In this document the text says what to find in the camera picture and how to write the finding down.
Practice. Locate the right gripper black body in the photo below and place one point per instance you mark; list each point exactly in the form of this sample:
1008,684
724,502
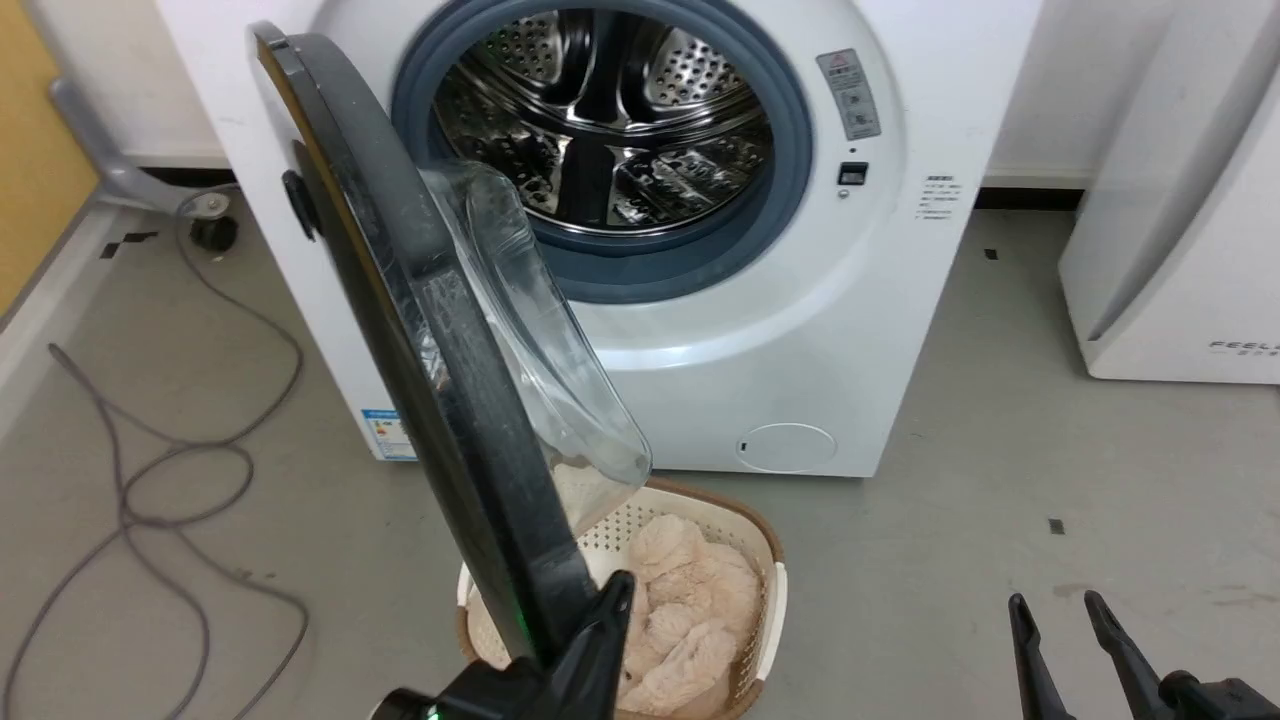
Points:
1225,702

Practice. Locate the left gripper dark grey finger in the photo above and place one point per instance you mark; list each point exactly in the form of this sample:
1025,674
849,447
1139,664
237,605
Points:
595,650

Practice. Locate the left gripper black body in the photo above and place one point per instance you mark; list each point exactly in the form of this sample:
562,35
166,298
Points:
490,695

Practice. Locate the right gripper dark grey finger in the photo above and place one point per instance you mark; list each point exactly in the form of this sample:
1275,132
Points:
1125,655
1035,670

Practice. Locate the black round washing machine door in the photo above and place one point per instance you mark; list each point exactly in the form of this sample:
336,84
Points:
440,400

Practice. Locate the white front-load washing machine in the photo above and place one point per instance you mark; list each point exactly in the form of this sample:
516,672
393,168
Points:
860,330

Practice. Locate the black door latch socket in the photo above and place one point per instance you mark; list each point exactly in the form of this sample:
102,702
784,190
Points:
852,174

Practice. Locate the blue-grey rubber door gasket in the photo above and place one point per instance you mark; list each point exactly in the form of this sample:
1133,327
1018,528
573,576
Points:
790,130

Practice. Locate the pink fluffy clothing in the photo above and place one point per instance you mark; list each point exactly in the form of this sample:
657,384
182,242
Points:
690,610

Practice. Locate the beige plastic laundry basket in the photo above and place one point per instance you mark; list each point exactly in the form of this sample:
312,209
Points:
765,560

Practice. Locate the blue energy label sticker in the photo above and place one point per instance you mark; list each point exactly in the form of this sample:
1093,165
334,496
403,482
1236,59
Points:
390,437

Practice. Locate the white box appliance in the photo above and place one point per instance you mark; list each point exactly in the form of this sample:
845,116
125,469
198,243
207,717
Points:
1180,240

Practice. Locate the stainless steel washer drum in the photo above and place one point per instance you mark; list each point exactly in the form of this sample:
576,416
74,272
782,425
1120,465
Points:
610,120

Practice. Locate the black caster wheel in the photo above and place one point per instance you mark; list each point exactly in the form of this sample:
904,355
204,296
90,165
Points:
214,232

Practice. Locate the grey warning label sticker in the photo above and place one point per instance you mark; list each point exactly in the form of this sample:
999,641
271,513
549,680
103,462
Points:
850,95

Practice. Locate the grey metal stand leg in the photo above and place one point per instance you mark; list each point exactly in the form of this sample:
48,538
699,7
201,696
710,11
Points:
110,160

